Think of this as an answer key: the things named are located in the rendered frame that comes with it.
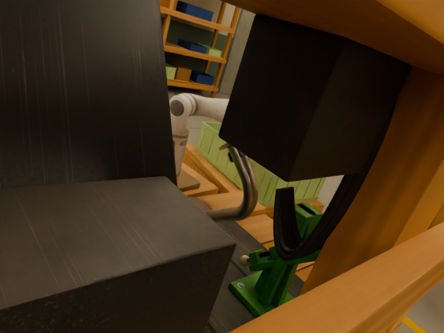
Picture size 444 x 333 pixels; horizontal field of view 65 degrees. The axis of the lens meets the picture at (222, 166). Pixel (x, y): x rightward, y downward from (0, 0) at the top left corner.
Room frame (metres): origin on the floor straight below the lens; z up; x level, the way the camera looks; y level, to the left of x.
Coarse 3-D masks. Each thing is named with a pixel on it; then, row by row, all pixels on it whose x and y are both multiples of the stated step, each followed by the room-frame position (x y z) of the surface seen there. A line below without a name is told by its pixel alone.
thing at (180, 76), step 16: (160, 0) 6.12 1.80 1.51; (176, 0) 6.32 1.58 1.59; (176, 16) 6.26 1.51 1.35; (192, 16) 6.55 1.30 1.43; (208, 16) 6.85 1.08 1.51; (176, 48) 6.42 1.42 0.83; (192, 48) 6.70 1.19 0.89; (208, 48) 7.05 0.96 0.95; (224, 48) 7.28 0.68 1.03; (176, 64) 6.92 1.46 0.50; (208, 64) 7.56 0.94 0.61; (176, 80) 6.58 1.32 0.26; (192, 80) 7.05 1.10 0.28; (208, 80) 7.14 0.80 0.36
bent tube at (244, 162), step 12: (228, 144) 0.64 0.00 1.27; (240, 168) 0.63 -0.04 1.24; (252, 168) 0.64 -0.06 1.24; (252, 180) 0.63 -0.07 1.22; (252, 192) 0.62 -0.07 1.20; (240, 204) 0.65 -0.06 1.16; (252, 204) 0.63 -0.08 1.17; (216, 216) 0.70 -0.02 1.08; (228, 216) 0.67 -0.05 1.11; (240, 216) 0.64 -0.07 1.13
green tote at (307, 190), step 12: (204, 132) 1.84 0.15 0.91; (216, 132) 1.76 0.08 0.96; (204, 144) 1.82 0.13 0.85; (216, 144) 1.74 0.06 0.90; (204, 156) 1.80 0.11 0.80; (216, 156) 1.72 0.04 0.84; (228, 168) 1.63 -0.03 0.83; (264, 168) 1.46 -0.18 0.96; (240, 180) 1.55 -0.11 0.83; (264, 180) 1.45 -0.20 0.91; (276, 180) 1.44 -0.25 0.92; (300, 180) 1.55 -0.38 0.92; (312, 180) 1.62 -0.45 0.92; (324, 180) 1.69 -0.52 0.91; (264, 192) 1.43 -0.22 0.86; (300, 192) 1.58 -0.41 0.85; (312, 192) 1.65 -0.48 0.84; (264, 204) 1.43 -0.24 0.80
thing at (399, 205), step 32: (416, 96) 0.47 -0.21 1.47; (416, 128) 0.46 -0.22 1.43; (384, 160) 0.47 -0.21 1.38; (416, 160) 0.45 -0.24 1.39; (384, 192) 0.46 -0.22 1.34; (416, 192) 0.44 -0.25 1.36; (352, 224) 0.47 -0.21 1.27; (384, 224) 0.45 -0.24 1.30; (416, 224) 0.47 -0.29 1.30; (320, 256) 0.49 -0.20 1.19; (352, 256) 0.46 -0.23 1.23
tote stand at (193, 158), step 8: (184, 152) 1.87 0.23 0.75; (192, 152) 1.81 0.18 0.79; (184, 160) 1.85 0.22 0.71; (192, 160) 1.78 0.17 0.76; (200, 160) 1.74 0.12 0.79; (192, 168) 1.76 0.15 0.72; (200, 168) 1.70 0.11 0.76; (208, 168) 1.65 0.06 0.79; (216, 168) 1.69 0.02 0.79; (208, 176) 1.63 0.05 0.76; (216, 176) 1.59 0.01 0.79; (224, 176) 1.62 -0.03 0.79; (216, 184) 1.56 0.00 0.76; (224, 184) 1.53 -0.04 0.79; (232, 184) 1.56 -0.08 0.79; (224, 192) 1.50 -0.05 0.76; (272, 208) 1.45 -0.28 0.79; (320, 208) 1.65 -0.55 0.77; (272, 216) 1.46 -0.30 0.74
